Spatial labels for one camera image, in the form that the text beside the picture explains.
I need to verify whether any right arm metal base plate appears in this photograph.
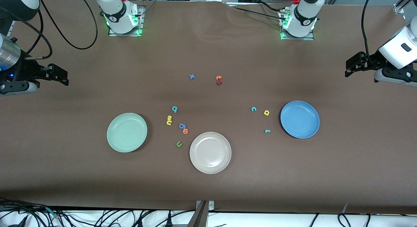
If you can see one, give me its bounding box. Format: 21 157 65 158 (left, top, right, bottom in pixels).
108 5 145 37

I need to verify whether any thin black cable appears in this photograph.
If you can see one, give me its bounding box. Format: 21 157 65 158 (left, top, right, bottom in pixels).
226 5 284 18

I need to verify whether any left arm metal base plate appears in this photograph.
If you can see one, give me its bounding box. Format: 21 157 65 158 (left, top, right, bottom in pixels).
280 10 315 41

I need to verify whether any brown table cover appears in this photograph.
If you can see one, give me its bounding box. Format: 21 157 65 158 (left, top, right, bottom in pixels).
0 0 417 214

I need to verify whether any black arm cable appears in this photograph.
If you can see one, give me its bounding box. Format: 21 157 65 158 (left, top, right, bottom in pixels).
361 0 375 66
21 0 99 60

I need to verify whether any beige plate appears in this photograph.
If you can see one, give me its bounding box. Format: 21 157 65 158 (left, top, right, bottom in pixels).
190 132 232 174

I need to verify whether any dark grey metal beam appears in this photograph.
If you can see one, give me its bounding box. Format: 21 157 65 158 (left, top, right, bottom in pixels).
187 201 209 227

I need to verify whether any looped black cable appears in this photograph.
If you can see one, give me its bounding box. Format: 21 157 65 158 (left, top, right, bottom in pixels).
338 213 355 227

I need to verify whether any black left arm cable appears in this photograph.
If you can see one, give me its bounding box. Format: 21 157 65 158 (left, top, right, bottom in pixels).
361 0 375 66

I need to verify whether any teal cable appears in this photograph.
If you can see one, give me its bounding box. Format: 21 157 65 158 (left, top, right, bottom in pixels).
44 207 62 219

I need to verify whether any blue plate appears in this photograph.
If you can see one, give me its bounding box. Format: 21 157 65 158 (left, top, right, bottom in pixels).
280 101 320 139

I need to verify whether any small silver bracket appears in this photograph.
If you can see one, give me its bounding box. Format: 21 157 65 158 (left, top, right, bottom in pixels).
195 200 215 211

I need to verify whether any green plate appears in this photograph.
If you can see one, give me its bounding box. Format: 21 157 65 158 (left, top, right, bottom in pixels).
107 113 148 153

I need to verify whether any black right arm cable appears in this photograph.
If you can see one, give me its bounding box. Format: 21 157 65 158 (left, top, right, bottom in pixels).
21 0 99 60

